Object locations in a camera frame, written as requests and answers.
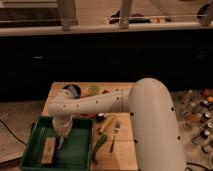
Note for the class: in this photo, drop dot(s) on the white handled brush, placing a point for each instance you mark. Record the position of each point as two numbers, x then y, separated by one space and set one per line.
100 116

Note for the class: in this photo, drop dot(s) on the spice bottle rack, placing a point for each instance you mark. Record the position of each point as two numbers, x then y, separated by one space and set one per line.
193 118

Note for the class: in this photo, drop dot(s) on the blue sponge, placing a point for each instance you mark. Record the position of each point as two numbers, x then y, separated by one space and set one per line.
73 92

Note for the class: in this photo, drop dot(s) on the dark dried food pile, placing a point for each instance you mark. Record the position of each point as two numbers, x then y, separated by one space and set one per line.
105 91

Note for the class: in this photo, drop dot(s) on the green plastic tray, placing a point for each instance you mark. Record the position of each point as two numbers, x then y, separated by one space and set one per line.
73 155

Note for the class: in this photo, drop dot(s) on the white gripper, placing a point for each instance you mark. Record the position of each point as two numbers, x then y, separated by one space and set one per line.
62 126

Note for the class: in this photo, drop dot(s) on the orange bowl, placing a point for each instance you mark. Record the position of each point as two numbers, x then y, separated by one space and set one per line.
88 115

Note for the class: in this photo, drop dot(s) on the green chili pepper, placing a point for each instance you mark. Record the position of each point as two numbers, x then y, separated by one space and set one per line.
100 142

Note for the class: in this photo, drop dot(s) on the grey towel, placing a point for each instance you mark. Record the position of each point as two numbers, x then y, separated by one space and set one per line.
61 141

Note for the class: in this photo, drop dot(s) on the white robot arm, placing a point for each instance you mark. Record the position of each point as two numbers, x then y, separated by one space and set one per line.
153 117

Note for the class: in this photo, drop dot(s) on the green cup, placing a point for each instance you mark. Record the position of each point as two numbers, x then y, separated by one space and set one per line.
93 90

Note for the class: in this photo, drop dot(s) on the dark bowl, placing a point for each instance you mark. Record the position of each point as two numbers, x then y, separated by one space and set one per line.
68 94

